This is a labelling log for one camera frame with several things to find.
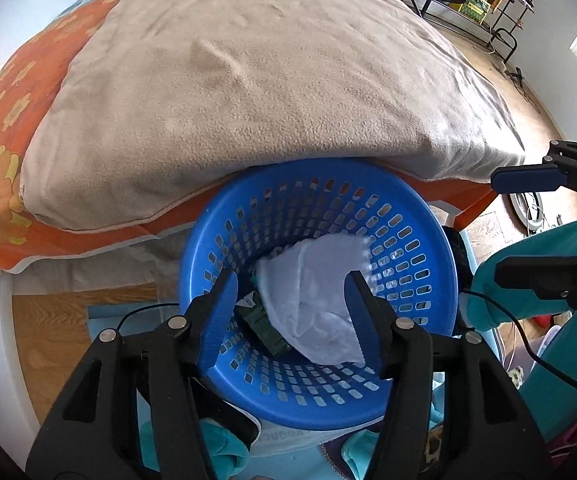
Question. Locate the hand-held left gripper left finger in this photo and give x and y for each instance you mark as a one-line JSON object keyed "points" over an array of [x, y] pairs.
{"points": [[216, 320]]}

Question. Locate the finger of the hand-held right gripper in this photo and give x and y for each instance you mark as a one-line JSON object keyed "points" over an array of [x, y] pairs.
{"points": [[528, 179], [543, 272]]}

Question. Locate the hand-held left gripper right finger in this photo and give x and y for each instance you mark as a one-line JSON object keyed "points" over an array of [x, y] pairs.
{"points": [[363, 320]]}

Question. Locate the dark green garment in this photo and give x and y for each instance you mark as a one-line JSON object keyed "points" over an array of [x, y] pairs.
{"points": [[263, 325]]}

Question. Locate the white cloth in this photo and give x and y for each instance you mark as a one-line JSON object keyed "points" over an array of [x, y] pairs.
{"points": [[313, 290]]}

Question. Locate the blue plastic basket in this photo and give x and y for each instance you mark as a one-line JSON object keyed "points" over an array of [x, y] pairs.
{"points": [[318, 195]]}

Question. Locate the white round appliance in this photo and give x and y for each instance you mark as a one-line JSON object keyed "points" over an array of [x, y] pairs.
{"points": [[520, 207]]}

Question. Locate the person's teal trousers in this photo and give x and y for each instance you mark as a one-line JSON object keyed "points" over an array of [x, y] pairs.
{"points": [[528, 245]]}

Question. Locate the teal printed cloth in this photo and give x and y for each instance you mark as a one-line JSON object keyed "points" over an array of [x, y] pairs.
{"points": [[218, 445]]}

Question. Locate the yellow crate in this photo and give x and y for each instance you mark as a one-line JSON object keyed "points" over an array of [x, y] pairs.
{"points": [[470, 2]]}

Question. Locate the beige fleece blanket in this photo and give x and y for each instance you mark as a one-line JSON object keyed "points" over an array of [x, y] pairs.
{"points": [[268, 85]]}

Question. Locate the white bed frame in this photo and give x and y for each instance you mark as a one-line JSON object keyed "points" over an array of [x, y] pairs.
{"points": [[11, 340]]}

